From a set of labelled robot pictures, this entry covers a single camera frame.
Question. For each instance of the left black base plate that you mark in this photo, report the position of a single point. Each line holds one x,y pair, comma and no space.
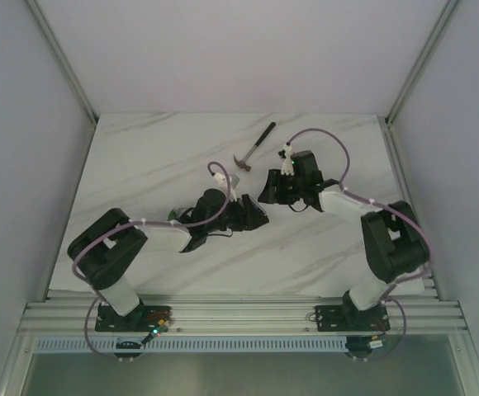
143,319

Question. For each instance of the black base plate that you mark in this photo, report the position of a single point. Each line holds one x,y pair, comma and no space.
343,318
143,319

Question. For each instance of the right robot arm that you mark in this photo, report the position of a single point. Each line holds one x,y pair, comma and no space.
396,250

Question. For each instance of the white slotted cable duct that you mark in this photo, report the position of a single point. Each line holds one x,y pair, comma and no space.
197,344

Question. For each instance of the black fuse box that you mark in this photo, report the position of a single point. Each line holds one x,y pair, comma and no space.
261,213

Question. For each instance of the claw hammer black handle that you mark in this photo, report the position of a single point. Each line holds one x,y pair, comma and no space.
243,162

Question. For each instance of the left aluminium frame post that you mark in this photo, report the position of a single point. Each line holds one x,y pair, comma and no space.
61,59

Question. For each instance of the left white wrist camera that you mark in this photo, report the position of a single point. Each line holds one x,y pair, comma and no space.
227,184

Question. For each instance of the aluminium rail base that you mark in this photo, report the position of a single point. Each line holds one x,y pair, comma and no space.
63,313

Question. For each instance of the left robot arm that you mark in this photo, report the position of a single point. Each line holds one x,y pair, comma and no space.
105,250

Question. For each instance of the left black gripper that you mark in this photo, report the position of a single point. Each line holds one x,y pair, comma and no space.
244,214

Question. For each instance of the right aluminium frame post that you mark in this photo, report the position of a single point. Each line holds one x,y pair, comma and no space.
423,58

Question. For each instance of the green plastic tap fitting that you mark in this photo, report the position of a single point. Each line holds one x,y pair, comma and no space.
174,214

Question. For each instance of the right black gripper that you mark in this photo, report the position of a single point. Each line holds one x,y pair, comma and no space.
274,179

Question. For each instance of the aluminium frame post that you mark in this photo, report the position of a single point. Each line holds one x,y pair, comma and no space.
423,58
61,59

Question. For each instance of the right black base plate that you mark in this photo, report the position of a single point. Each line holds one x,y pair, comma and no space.
343,318

